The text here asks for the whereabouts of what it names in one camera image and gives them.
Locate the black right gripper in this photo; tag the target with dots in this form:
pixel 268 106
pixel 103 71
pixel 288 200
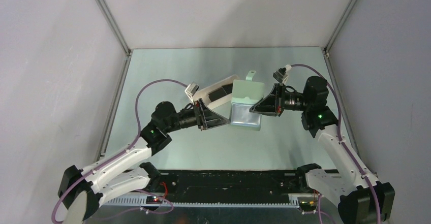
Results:
pixel 273 104

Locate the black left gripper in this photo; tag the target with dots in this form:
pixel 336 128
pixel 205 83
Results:
pixel 208 118

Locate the white plastic bin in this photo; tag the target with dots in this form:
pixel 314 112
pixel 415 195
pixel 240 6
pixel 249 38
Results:
pixel 203 93

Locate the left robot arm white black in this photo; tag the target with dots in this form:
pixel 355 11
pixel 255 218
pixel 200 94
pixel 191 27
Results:
pixel 94 185

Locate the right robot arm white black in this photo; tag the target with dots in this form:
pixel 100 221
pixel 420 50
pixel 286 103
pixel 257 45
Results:
pixel 360 197

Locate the black credit card in bin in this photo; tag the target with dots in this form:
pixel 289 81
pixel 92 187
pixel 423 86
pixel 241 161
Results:
pixel 216 94

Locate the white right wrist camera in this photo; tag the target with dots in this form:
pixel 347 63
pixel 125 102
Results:
pixel 282 74

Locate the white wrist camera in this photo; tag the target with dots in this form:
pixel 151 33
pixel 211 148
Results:
pixel 282 74
pixel 191 91

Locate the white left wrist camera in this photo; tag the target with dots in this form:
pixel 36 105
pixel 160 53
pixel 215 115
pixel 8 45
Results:
pixel 191 91

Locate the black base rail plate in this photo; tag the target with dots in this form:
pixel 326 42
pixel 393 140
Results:
pixel 229 187

